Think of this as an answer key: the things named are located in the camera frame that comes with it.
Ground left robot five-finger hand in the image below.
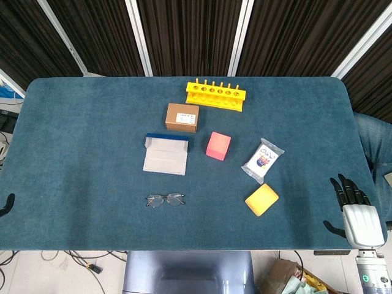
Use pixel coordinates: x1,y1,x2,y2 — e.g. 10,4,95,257
0,193,15,219

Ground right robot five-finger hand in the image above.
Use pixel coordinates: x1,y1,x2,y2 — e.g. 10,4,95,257
323,173,386,249

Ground black wire-frame eyeglasses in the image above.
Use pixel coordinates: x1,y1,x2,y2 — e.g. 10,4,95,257
145,192,187,209

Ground blue patterned glasses case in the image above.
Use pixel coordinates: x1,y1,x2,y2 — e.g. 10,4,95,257
142,132,190,176

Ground black table control panel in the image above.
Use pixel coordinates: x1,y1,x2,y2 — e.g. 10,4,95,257
313,250,352,256

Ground blue jeans leg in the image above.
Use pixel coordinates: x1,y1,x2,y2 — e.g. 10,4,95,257
353,111,392,223

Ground open cardboard box on floor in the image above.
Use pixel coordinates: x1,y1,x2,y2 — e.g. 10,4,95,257
260,258,337,294

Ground yellow sponge green backing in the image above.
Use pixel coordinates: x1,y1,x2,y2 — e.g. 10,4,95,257
244,183,280,217

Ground blue printed box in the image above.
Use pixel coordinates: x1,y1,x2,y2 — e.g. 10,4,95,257
0,85,25,99

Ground blue velvet table cloth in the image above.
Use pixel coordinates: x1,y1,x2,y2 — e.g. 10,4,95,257
0,76,388,252

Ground white plastic snack packet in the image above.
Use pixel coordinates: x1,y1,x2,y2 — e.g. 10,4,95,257
241,138,285,184

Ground pink foam cube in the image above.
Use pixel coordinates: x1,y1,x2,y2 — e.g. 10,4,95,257
205,131,232,161

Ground blue-grey robot torso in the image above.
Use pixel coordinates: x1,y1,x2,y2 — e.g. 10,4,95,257
122,251,255,294

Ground brown cardboard box white label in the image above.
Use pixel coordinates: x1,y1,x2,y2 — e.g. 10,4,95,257
165,102,200,134

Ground yellow test tube rack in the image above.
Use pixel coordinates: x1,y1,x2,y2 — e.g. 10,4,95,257
184,78,247,113

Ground dark brown pleated curtain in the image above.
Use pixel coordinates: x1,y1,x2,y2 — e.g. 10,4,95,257
0,0,392,123

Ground aluminium frame post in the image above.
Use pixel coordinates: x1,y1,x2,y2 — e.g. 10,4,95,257
37,0,90,77
227,0,255,77
125,0,153,77
331,2,392,78
0,69,26,99

